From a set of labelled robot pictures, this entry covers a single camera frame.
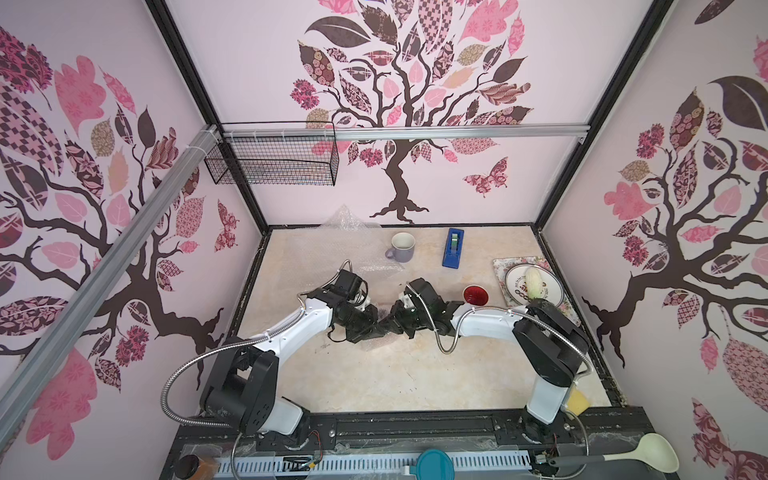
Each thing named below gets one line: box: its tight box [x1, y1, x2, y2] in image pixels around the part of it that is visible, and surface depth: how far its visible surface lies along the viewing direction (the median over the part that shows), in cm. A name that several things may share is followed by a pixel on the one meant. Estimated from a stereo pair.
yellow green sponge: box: [567, 386, 591, 416], surface depth 77 cm
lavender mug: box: [385, 232, 416, 263], surface depth 109 cm
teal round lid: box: [409, 449, 455, 480], surface depth 64 cm
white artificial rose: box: [525, 266, 543, 300], surface depth 101 cm
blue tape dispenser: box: [442, 228, 465, 269], surface depth 109 cm
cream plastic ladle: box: [549, 433, 680, 474], surface depth 71 cm
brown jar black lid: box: [174, 454, 218, 480], surface depth 65 cm
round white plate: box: [504, 263, 565, 306], surface depth 102 cm
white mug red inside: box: [462, 284, 490, 307], surface depth 94 cm
